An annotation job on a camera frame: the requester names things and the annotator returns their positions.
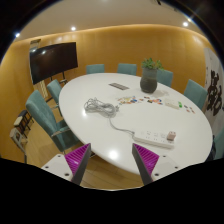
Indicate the teal chair back right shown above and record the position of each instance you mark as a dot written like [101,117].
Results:
[165,77]

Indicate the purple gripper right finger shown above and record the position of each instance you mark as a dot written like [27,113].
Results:
[146,161]

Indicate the teal chair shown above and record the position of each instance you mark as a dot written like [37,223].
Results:
[125,68]
[59,132]
[54,88]
[196,93]
[165,77]
[95,68]

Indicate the small side stand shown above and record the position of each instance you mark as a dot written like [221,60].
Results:
[17,133]

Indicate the white oval conference table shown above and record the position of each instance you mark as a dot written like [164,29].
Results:
[90,107]

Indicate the colourful small items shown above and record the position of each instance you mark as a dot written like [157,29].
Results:
[151,100]
[127,100]

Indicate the calligraphy wall scroll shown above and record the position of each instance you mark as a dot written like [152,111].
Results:
[214,85]

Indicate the colourful small items right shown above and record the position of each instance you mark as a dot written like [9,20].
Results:
[151,100]

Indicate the dark ceramic plant pot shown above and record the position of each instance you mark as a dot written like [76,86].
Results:
[148,82]

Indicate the white power strip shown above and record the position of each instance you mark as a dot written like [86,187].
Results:
[153,138]

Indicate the small white box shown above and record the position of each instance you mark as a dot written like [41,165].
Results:
[172,103]

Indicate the teal chair back centre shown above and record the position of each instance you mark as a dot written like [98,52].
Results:
[125,68]

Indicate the teal chair far left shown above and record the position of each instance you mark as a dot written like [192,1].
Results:
[54,88]

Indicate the green potted plant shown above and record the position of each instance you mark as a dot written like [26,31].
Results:
[150,64]

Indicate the pink charger plug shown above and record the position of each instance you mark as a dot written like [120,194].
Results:
[171,135]

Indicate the black wall television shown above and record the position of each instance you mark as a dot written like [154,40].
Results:
[50,60]

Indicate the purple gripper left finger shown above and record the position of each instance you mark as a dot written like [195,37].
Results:
[77,161]

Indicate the teal chair back left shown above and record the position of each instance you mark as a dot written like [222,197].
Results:
[95,68]

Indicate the teal chair near left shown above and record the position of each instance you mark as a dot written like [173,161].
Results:
[59,132]

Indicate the colourful small items left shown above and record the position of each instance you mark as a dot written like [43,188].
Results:
[127,100]

